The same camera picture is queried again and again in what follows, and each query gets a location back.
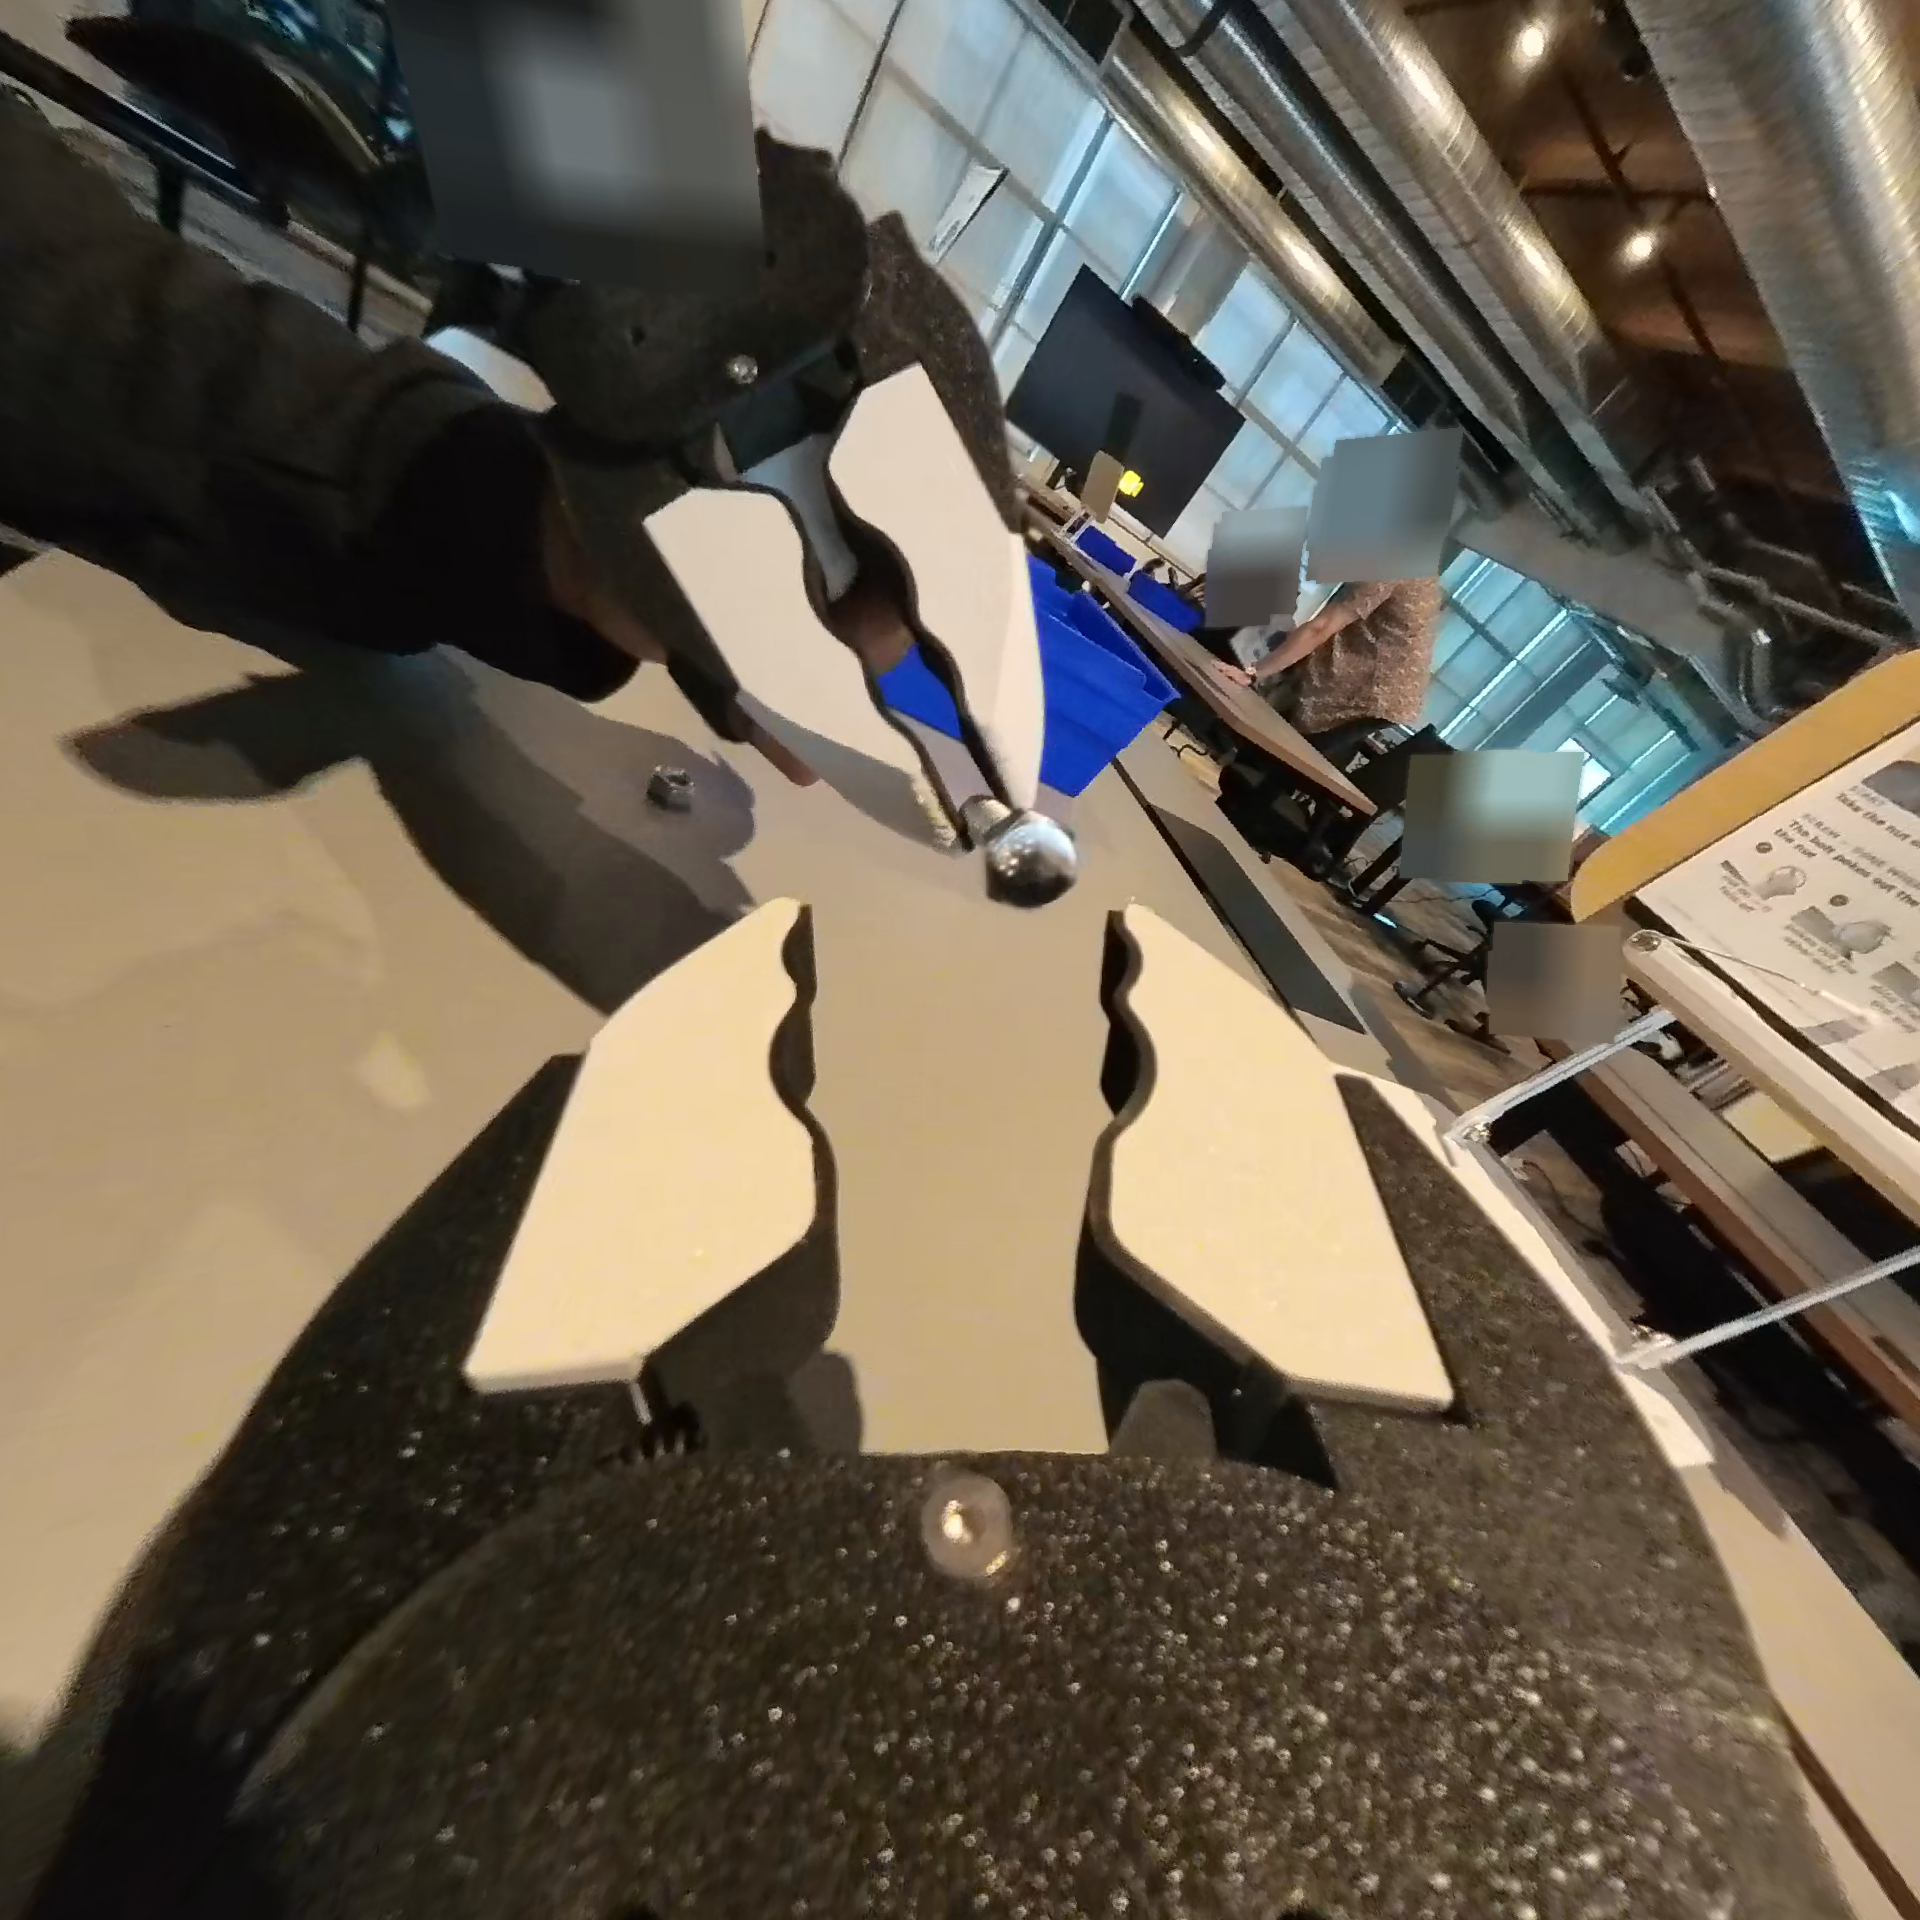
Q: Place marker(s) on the black office chair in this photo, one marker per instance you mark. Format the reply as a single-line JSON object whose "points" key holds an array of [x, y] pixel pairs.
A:
{"points": [[1306, 811]]}

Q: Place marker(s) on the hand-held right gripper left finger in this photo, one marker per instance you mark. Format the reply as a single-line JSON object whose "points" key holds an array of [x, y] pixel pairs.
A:
{"points": [[661, 1184]]}

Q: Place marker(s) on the small blue bin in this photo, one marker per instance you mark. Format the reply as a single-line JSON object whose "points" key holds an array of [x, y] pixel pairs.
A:
{"points": [[1166, 604], [1107, 551]]}

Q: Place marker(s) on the instruction poster board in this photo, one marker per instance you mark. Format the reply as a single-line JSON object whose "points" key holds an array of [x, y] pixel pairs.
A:
{"points": [[1800, 840]]}

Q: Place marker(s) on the person's left forearm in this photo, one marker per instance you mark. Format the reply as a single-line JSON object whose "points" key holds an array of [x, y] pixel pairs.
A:
{"points": [[225, 421]]}

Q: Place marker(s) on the large black monitor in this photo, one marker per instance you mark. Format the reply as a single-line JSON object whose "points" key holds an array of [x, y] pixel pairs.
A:
{"points": [[1118, 399]]}

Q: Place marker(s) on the wooden office desk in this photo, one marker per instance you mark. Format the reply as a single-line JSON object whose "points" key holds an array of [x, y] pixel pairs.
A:
{"points": [[1275, 722]]}

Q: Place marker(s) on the person's left hand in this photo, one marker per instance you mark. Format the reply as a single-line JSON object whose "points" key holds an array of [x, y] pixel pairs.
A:
{"points": [[599, 580]]}

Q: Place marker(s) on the large blue plastic bin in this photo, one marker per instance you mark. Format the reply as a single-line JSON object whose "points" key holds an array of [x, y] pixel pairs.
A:
{"points": [[1110, 704]]}

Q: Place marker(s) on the silver bolt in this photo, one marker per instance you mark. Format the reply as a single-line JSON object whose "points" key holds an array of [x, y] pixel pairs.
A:
{"points": [[1032, 867]]}

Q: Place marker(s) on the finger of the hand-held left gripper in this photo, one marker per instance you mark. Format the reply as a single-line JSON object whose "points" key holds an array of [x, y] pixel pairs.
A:
{"points": [[945, 525], [734, 600]]}

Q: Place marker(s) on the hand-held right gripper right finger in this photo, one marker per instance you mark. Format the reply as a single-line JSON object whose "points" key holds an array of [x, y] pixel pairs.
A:
{"points": [[1259, 1202]]}

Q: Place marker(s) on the silver ventilation duct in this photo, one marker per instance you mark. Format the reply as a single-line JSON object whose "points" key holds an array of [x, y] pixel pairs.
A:
{"points": [[1394, 195], [1800, 226]]}

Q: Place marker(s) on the silver hex nut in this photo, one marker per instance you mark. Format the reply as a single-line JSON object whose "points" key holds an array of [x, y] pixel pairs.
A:
{"points": [[670, 786]]}

